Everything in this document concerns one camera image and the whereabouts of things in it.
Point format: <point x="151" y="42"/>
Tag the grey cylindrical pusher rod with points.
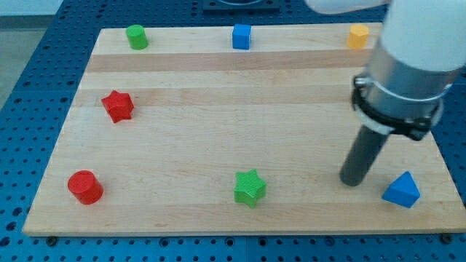
<point x="364" y="151"/>

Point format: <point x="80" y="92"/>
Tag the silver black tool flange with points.
<point x="392" y="97"/>

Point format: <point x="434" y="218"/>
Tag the blue triangle block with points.
<point x="403" y="191"/>

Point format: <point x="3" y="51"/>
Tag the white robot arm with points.
<point x="417" y="57"/>

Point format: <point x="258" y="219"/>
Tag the yellow hexagon block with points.
<point x="358" y="35"/>

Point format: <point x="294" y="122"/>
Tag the green star block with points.
<point x="249" y="188"/>

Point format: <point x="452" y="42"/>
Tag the wooden board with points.
<point x="204" y="111"/>

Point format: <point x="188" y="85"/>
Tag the blue cube block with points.
<point x="241" y="36"/>

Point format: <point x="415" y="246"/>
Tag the red star block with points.
<point x="118" y="105"/>

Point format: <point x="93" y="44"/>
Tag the green cylinder block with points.
<point x="136" y="37"/>

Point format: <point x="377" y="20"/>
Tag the red cylinder block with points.
<point x="85" y="187"/>

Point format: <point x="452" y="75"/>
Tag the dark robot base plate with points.
<point x="239" y="5"/>

